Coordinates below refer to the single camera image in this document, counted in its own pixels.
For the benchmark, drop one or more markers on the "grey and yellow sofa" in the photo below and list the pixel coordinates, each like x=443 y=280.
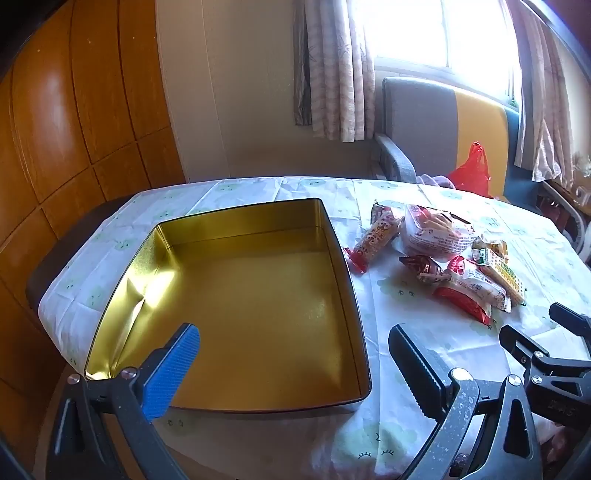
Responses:
x=415 y=115

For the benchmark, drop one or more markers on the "red snack packet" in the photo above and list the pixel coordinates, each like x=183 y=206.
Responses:
x=459 y=304

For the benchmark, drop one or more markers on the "green cracker packet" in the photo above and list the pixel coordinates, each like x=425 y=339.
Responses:
x=503 y=277

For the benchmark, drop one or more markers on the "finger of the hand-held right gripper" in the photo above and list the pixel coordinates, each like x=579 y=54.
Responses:
x=554 y=378
x=572 y=318

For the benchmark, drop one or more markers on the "gold tin box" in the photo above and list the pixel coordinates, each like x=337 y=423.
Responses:
x=254 y=300

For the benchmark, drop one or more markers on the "white packet with red label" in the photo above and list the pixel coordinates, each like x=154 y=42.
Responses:
x=475 y=284

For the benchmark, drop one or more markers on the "round bread packet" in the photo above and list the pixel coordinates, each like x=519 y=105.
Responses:
x=434 y=233

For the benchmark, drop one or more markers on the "brown foil snack packet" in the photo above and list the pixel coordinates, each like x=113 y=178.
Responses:
x=422 y=267

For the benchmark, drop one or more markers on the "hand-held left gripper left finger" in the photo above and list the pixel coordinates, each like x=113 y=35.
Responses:
x=171 y=369

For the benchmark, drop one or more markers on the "window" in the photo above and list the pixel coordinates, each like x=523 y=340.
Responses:
x=438 y=32

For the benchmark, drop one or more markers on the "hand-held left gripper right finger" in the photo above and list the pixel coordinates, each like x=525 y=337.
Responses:
x=415 y=360

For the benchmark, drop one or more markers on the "pink patterned curtain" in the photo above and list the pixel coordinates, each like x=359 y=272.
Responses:
x=337 y=69
x=545 y=92

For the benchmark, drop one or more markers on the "long peanut bar packet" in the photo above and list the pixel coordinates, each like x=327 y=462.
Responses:
x=376 y=235

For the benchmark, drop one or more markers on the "red plastic bag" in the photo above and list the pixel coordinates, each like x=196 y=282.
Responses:
x=473 y=173

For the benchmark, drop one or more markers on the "pink cloth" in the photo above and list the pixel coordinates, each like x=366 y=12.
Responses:
x=434 y=181

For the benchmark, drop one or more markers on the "wooden wardrobe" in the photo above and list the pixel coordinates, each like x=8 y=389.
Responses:
x=69 y=138

